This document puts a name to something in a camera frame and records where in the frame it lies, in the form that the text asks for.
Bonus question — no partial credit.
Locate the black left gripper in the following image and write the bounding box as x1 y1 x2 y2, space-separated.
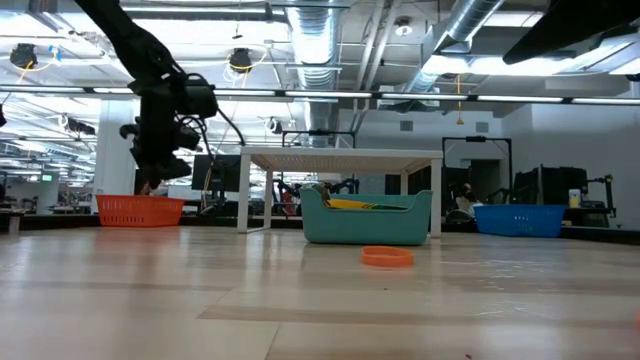
119 82 201 191

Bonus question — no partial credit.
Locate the orange plastic basket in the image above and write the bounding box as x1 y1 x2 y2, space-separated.
95 194 186 229

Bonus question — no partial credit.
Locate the blue plastic basket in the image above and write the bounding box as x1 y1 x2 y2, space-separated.
472 203 569 239

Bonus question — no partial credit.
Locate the teal plastic bin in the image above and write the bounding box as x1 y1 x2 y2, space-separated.
299 187 434 246

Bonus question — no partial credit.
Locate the white building pillar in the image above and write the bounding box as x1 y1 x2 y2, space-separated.
91 99 139 215

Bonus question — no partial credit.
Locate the black computer monitor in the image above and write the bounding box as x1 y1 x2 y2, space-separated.
191 154 242 193

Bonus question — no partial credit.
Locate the long ceiling light bar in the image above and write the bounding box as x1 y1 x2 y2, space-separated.
0 84 640 106

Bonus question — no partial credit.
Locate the black equipment rack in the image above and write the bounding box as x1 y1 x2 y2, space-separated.
513 165 617 217

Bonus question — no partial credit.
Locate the person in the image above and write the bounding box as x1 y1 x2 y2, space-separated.
454 182 482 217

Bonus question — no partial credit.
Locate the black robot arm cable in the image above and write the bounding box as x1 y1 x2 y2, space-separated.
174 107 247 147

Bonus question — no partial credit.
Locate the slanted silver ventilation duct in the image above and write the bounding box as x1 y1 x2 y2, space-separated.
399 0 506 96

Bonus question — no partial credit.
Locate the black ceiling camera unit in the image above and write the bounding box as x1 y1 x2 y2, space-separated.
9 43 39 69
227 47 254 71

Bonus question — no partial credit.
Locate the tall black frame stand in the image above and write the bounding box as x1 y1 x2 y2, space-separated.
442 135 514 204

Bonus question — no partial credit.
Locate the low black frame stand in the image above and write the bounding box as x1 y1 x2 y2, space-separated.
281 129 357 149

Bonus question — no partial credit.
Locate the straight silver ventilation duct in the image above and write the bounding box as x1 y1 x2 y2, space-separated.
284 0 347 149

